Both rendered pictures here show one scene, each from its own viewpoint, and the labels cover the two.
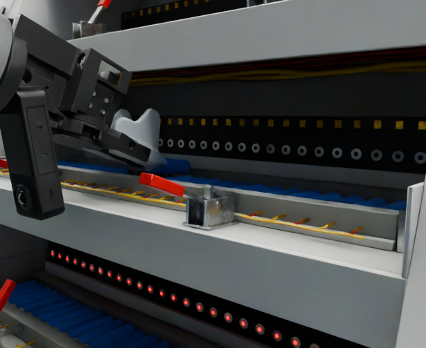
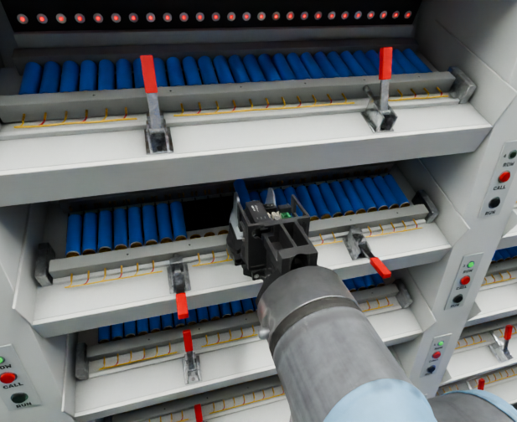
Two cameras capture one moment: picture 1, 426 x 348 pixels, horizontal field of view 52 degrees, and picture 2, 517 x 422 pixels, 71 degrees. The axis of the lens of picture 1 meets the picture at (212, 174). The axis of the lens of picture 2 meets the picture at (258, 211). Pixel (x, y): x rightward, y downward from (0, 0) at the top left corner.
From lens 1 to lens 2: 0.61 m
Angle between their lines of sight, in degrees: 67
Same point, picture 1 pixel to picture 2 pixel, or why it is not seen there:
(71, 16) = not seen: outside the picture
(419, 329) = (454, 257)
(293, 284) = (410, 260)
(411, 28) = (462, 147)
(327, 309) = (421, 260)
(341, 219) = (405, 218)
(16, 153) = not seen: hidden behind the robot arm
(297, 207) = (387, 220)
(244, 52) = (373, 159)
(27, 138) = not seen: hidden behind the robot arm
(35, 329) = (205, 331)
